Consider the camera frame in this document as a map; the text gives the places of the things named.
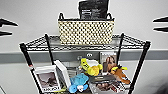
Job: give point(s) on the pale woven basket dark spots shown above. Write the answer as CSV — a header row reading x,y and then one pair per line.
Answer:
x,y
86,31

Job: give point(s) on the orange plush toy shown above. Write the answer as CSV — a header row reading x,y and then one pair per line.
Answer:
x,y
119,74

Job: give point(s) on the white box with photo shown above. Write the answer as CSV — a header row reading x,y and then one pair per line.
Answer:
x,y
47,80

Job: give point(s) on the black bag with grey print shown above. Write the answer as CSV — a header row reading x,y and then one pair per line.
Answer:
x,y
94,9

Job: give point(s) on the flat grey box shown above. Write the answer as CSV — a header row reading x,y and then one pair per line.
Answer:
x,y
101,79

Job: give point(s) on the brown-red pack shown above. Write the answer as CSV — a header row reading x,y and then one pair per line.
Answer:
x,y
106,87

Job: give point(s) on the yellow plush toy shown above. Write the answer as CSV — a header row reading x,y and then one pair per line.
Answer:
x,y
90,68

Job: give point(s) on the long grey wall band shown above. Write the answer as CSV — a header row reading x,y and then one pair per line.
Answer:
x,y
13,56

